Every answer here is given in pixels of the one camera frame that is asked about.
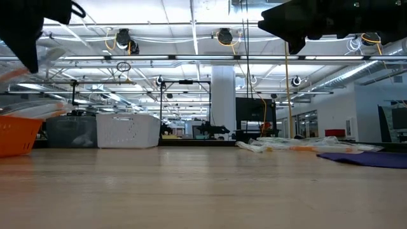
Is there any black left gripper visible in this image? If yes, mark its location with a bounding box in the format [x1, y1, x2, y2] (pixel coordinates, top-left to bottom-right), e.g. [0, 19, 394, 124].
[0, 0, 72, 74]

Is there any dark wall screen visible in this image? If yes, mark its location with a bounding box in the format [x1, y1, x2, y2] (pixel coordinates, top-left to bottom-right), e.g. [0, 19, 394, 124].
[377, 104, 407, 143]

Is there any red box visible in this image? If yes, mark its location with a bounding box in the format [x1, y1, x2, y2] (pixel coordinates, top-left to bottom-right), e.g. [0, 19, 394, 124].
[324, 128, 347, 138]

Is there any orange perforated plastic basket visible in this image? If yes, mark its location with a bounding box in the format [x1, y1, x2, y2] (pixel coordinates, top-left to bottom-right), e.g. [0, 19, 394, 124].
[0, 114, 45, 159]

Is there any white perforated plastic basket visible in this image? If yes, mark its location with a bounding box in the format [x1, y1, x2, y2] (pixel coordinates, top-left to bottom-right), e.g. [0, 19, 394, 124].
[95, 113, 162, 149]

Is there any black background frame rig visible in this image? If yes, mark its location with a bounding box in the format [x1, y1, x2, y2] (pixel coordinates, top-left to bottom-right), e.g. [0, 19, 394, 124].
[160, 79, 213, 141]

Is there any dark blue square mat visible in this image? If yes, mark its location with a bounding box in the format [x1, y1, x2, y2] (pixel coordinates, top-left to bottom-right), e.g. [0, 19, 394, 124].
[316, 151, 407, 170]

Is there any white building column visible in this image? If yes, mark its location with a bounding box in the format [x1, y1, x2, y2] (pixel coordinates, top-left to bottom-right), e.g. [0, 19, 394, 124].
[210, 65, 237, 141]

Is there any black monitor on stand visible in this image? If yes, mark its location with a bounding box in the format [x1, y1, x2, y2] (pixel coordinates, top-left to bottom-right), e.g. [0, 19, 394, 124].
[235, 97, 280, 142]

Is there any yellow cable at monitor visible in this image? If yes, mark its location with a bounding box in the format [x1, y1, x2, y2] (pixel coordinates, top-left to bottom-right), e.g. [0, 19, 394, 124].
[254, 92, 268, 138]

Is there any long ceiling light strip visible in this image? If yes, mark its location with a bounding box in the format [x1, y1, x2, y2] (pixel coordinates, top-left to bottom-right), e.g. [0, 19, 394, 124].
[0, 54, 407, 62]

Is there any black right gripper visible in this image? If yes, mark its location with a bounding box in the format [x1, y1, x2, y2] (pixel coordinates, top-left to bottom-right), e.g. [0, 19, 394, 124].
[258, 0, 407, 55]

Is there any silver ventilation duct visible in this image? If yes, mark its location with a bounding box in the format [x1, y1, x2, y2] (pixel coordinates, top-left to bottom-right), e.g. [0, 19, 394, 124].
[310, 38, 407, 94]

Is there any glass office partition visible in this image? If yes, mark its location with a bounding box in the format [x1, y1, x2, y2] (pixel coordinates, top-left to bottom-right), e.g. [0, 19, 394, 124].
[276, 109, 319, 140]

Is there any grey translucent plastic bin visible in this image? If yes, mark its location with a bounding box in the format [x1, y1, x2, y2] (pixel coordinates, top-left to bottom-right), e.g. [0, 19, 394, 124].
[45, 114, 99, 149]

